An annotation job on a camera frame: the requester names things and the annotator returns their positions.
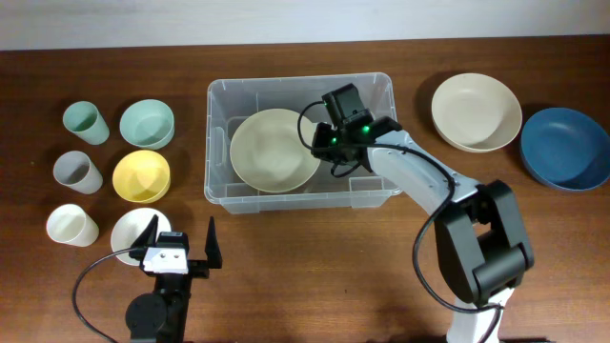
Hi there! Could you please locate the clear plastic storage bin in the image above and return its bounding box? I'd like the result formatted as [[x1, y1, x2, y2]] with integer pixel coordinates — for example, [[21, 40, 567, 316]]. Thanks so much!
[[204, 72, 400, 214]]

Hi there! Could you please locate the white plastic bowl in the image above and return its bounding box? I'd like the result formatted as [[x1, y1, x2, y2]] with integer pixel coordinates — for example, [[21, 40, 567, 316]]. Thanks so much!
[[111, 208, 172, 252]]

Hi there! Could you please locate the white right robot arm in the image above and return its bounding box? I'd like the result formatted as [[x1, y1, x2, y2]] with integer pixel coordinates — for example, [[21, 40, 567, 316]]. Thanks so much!
[[306, 84, 535, 342]]

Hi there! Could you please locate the white plastic cup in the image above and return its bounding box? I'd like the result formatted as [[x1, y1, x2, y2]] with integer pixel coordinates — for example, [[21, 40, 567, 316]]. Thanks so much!
[[46, 204, 99, 247]]

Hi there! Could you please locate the blue plate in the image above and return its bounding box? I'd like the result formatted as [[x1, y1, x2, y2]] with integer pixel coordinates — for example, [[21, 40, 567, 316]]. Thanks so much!
[[519, 108, 609, 192]]

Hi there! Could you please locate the beige plate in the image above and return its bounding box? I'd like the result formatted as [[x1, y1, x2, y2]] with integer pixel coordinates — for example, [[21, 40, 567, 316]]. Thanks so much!
[[230, 109, 320, 193], [431, 73, 523, 153]]

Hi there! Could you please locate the green plastic bowl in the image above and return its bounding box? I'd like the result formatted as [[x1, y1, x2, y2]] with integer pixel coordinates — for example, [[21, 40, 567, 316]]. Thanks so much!
[[119, 99, 175, 151]]

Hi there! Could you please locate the black left camera cable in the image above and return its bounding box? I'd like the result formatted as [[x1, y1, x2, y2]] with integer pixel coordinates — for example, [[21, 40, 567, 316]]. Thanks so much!
[[71, 247, 144, 343]]

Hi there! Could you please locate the grey plastic cup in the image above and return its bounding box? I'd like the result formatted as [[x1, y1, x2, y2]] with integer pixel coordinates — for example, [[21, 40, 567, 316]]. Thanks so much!
[[52, 151, 103, 194]]

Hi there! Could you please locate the green plastic cup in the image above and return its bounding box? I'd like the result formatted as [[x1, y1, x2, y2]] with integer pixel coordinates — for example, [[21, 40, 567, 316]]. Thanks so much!
[[62, 101, 110, 146]]

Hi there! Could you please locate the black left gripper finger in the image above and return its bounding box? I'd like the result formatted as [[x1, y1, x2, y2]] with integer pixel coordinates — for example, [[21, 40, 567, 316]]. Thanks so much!
[[131, 214, 158, 249], [205, 216, 223, 269]]

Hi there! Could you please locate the yellow plastic bowl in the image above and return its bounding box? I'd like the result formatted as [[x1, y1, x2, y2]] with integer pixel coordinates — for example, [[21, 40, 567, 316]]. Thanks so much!
[[112, 150, 171, 204]]

